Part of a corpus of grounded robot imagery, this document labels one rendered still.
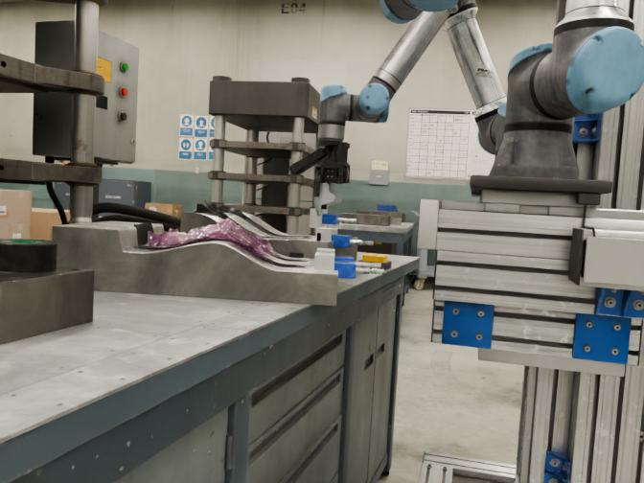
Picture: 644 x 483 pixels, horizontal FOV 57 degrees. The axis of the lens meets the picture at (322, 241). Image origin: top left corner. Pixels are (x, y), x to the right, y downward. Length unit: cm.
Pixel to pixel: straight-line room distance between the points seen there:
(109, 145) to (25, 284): 133
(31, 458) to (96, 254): 62
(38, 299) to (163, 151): 792
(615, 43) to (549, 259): 36
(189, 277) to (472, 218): 51
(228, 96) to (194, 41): 327
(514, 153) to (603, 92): 20
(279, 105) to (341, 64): 282
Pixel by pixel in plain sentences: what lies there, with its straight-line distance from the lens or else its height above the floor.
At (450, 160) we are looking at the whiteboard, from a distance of 778.
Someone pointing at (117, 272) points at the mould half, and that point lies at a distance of 109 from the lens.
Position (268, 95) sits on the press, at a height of 189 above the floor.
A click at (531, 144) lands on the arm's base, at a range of 110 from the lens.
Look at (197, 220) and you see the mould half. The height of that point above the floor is 92.
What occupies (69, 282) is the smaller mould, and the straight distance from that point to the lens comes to 81.
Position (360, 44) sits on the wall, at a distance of 811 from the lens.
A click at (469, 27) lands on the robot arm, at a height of 148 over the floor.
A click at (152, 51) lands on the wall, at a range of 896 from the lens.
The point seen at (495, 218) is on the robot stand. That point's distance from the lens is 108.
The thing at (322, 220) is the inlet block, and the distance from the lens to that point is 167.
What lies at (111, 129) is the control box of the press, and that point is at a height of 117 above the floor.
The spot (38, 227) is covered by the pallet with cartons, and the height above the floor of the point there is 60.
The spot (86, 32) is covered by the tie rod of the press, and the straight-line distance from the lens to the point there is 182.
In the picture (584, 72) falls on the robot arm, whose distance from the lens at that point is 98.
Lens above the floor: 98
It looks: 4 degrees down
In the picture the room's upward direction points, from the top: 3 degrees clockwise
